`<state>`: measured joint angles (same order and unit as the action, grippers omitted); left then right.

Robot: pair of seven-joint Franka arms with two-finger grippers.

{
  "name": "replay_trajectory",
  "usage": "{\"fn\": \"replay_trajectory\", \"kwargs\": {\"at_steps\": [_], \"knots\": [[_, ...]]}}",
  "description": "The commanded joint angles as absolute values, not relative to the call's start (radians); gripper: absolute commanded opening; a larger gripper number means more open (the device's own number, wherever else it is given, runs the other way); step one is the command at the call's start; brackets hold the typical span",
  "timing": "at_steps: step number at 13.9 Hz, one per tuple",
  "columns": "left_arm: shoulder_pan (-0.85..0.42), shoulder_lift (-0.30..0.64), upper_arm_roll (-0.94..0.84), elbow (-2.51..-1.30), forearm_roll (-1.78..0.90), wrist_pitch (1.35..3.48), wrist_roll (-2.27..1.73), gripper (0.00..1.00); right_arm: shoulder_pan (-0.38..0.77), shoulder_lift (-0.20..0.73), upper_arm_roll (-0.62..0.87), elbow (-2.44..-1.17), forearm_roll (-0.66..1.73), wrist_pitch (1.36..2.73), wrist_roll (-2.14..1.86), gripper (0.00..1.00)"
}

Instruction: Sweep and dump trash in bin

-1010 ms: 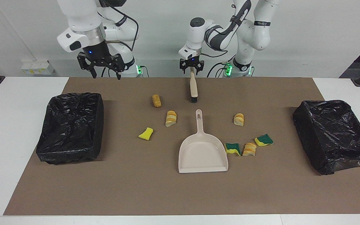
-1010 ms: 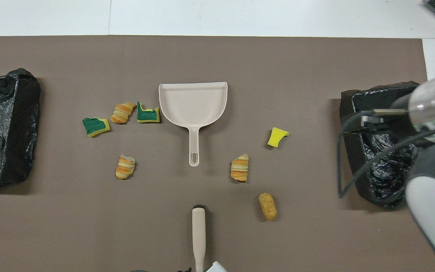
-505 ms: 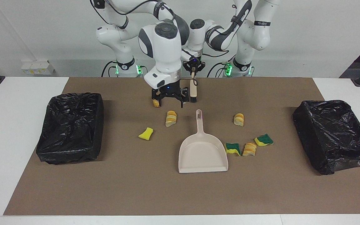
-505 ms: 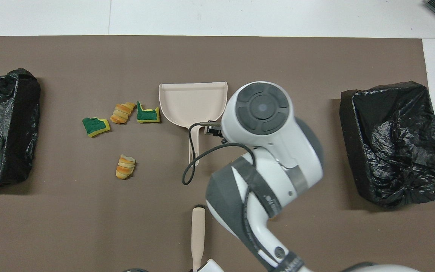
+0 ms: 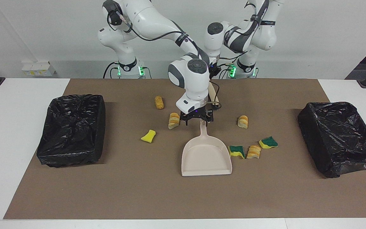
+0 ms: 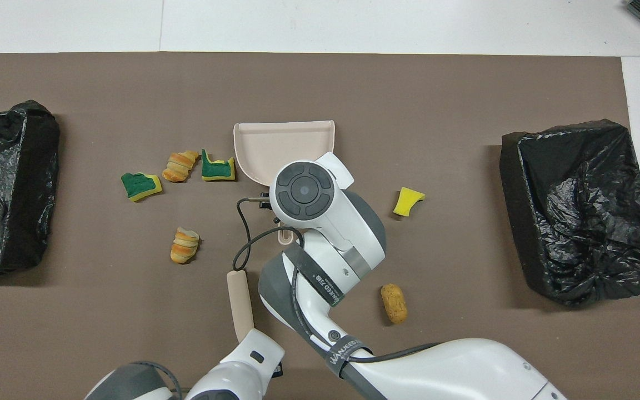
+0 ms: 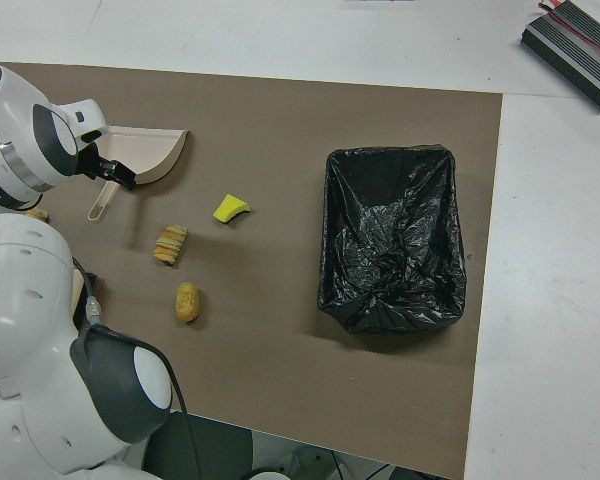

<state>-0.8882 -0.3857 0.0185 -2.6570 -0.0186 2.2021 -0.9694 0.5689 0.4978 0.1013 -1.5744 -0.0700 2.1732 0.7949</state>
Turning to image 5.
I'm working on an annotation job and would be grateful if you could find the beige plastic dustpan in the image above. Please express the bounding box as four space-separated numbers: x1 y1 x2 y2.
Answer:
181 119 233 177

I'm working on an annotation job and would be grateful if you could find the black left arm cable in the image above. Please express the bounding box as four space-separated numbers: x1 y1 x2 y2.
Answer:
213 0 270 69

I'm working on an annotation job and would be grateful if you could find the beige brush with black bristles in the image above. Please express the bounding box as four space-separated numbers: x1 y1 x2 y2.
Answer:
208 81 220 106

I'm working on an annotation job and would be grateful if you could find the brown table mat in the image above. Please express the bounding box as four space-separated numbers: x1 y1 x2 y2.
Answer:
3 79 366 220

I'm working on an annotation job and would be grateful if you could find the plain yellow sponge piece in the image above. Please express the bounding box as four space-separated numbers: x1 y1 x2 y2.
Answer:
140 129 157 143

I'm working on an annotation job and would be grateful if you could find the notched green yellow sponge piece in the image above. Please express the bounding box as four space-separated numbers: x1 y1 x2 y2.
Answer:
229 145 245 159

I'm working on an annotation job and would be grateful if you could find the white power strip box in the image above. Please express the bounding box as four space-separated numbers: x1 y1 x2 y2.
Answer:
22 61 56 77

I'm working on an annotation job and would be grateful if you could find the black base cable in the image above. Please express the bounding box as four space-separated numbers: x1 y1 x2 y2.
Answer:
103 62 120 79
218 54 235 79

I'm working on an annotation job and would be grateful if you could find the toy croissant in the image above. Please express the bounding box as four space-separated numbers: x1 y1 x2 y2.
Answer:
246 145 261 159
237 115 249 129
168 112 180 130

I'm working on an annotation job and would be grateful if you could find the green and yellow sponge piece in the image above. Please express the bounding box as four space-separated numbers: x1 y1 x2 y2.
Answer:
259 136 278 149

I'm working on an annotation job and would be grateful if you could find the black bag-lined bin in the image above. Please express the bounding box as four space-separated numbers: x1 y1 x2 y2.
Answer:
297 101 366 178
37 94 106 168

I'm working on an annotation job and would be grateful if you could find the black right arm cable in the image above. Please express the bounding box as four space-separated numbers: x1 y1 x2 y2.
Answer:
107 10 210 64

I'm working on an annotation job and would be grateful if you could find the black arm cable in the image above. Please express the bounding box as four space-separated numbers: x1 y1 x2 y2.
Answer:
213 0 270 69
107 10 210 64

